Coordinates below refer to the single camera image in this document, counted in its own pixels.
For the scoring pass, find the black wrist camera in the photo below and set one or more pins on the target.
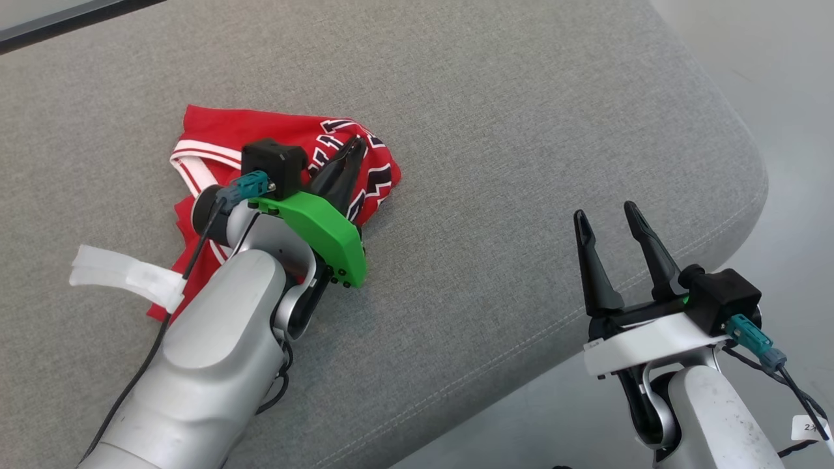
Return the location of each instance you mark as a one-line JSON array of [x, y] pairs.
[[273, 163], [723, 296]]

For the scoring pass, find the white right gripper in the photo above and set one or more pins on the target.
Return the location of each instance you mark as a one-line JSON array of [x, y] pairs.
[[651, 342]]

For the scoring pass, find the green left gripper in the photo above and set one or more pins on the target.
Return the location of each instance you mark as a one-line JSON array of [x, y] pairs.
[[326, 238]]

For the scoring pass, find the red basketball jersey number 23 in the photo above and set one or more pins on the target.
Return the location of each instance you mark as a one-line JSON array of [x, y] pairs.
[[215, 127]]

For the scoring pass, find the translucent white tape strip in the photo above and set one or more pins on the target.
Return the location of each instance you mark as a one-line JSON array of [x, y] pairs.
[[111, 270]]

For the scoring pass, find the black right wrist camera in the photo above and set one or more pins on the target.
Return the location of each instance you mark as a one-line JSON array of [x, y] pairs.
[[723, 296]]

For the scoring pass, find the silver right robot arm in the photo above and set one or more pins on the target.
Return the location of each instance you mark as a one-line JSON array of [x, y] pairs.
[[710, 417]]

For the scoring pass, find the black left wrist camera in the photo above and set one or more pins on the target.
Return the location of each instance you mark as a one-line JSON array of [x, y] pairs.
[[273, 163]]

